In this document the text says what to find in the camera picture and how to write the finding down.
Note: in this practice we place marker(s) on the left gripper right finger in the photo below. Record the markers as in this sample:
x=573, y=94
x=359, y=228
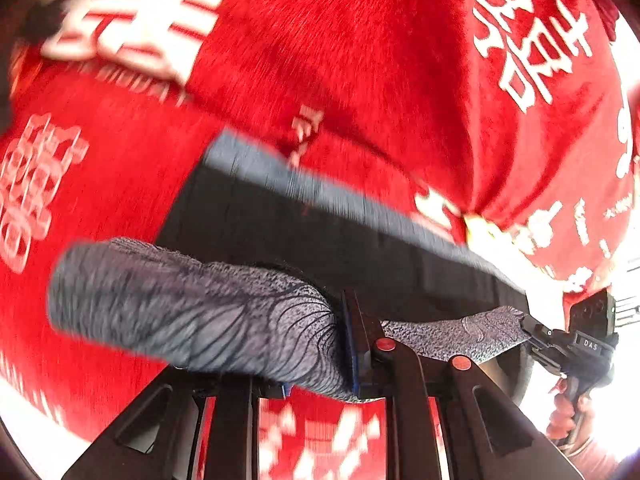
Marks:
x=444, y=420

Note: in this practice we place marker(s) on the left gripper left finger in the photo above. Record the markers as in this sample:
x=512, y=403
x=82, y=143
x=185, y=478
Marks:
x=182, y=425

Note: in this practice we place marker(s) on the black pants with patterned waistband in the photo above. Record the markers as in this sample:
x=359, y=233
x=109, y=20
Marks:
x=248, y=272

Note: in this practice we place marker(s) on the person's right hand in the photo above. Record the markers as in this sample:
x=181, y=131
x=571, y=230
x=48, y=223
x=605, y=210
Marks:
x=569, y=418

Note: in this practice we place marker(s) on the red sofa cover with characters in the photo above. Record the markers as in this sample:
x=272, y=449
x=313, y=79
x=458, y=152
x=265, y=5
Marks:
x=435, y=156

